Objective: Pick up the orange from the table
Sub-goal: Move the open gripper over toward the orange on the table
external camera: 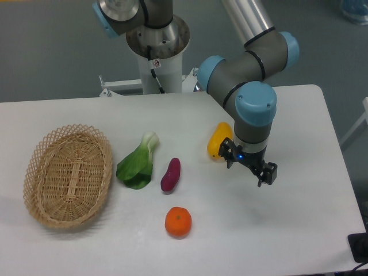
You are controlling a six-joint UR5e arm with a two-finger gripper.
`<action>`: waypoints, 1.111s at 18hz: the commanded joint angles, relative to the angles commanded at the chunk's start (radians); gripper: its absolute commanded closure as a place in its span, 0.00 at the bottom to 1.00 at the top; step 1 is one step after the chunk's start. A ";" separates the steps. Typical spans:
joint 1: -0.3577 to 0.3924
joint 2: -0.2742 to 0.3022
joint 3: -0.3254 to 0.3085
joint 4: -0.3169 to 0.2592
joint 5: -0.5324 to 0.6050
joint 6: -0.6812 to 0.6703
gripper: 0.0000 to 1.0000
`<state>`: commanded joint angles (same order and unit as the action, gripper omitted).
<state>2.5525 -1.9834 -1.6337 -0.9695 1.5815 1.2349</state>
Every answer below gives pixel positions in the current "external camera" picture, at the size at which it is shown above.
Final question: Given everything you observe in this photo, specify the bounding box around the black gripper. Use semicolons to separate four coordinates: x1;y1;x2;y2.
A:
218;137;278;187

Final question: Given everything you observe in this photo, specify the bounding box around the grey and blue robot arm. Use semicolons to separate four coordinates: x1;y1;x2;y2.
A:
93;1;300;185

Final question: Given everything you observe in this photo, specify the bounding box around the yellow mango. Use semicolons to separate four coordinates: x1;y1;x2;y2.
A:
207;122;233;161

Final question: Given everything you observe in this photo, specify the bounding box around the purple sweet potato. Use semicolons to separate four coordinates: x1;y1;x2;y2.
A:
160;158;181;193

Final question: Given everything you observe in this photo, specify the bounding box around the orange fruit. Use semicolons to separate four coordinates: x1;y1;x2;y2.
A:
164;206;192;237

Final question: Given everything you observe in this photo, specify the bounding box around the green bok choy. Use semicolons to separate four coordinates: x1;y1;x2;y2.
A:
116;131;159;190

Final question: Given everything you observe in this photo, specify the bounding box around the black device at table edge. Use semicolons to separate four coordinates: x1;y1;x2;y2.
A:
347;232;367;263

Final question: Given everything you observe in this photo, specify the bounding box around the woven wicker basket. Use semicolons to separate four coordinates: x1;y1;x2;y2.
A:
23;124;113;229

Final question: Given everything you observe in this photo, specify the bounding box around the blue object in corner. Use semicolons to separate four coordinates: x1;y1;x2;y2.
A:
340;0;367;25

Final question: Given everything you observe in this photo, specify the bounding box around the white frame at right edge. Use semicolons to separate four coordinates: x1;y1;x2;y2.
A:
339;97;367;152

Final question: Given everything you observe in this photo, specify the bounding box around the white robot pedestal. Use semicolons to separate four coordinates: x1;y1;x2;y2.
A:
99;15;200;97

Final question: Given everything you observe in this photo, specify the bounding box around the black cable on pedestal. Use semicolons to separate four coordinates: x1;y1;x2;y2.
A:
147;45;166;94

